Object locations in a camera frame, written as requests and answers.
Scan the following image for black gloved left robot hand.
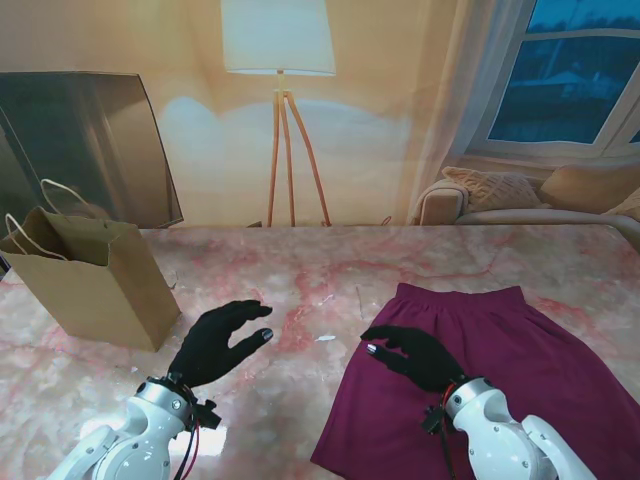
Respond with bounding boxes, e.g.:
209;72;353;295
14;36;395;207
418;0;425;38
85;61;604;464
167;299;275;389

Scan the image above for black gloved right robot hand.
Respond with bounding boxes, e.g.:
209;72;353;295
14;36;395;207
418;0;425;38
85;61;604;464
360;325;468;394

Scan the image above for magenta shorts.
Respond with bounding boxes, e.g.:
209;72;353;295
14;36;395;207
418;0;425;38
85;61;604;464
309;282;640;480

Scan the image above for kraft paper bag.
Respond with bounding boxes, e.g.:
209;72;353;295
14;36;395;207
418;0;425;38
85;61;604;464
0;178;182;353

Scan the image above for beige sofa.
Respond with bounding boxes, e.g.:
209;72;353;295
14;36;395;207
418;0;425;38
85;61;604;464
417;167;640;226

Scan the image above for cream knitted cushion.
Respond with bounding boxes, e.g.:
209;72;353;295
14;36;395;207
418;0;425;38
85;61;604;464
442;166;551;211

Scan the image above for plain tan cushion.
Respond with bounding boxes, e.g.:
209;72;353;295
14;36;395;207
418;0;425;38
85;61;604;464
539;167;640;212

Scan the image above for dark grey flat screen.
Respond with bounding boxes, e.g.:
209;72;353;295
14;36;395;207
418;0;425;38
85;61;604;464
0;71;185;236

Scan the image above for sheer white curtain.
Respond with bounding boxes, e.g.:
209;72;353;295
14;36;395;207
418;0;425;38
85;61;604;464
407;0;539;224

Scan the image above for white framed window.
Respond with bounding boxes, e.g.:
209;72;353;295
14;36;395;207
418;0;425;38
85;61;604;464
469;0;640;161

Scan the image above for white tripod floor lamp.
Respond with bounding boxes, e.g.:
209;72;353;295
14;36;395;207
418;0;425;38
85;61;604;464
221;0;337;228

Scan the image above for right wrist cable bundle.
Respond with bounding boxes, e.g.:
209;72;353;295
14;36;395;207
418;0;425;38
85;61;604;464
421;384;461;480

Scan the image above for wrist cable bundle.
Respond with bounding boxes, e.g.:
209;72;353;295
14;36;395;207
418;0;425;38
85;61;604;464
421;384;461;480
172;387;222;480

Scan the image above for left wrist cable bundle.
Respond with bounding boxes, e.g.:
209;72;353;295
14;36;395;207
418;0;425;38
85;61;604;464
172;387;222;480

